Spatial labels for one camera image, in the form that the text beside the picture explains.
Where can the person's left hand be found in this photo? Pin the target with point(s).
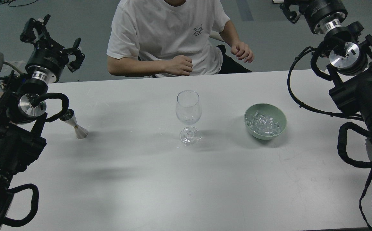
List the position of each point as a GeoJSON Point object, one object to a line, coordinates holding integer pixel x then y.
{"type": "Point", "coordinates": [242, 52]}

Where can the person's right hand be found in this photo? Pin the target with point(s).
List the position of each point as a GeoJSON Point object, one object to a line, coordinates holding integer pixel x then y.
{"type": "Point", "coordinates": [179, 66]}

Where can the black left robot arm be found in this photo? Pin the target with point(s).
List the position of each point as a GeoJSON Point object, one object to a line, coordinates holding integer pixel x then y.
{"type": "Point", "coordinates": [25, 107]}

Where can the steel cocktail jigger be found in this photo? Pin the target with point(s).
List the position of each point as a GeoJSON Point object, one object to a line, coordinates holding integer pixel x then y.
{"type": "Point", "coordinates": [70, 119]}

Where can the clear wine glass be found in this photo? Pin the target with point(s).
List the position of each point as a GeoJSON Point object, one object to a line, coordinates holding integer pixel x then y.
{"type": "Point", "coordinates": [189, 112]}

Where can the pile of ice cubes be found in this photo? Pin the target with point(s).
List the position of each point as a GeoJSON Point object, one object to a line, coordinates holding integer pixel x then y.
{"type": "Point", "coordinates": [262, 124]}

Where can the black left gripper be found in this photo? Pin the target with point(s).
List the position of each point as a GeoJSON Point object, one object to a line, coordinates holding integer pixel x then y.
{"type": "Point", "coordinates": [48, 60]}

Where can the green bowl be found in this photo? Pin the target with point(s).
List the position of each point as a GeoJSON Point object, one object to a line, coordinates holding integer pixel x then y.
{"type": "Point", "coordinates": [270, 110]}

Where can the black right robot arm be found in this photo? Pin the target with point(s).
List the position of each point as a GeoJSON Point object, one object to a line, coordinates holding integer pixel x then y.
{"type": "Point", "coordinates": [344, 60]}

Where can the person in white t-shirt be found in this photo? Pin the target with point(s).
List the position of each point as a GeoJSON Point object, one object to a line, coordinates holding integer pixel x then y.
{"type": "Point", "coordinates": [146, 33]}

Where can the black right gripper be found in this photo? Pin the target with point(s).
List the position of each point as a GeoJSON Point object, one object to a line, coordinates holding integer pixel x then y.
{"type": "Point", "coordinates": [321, 15]}

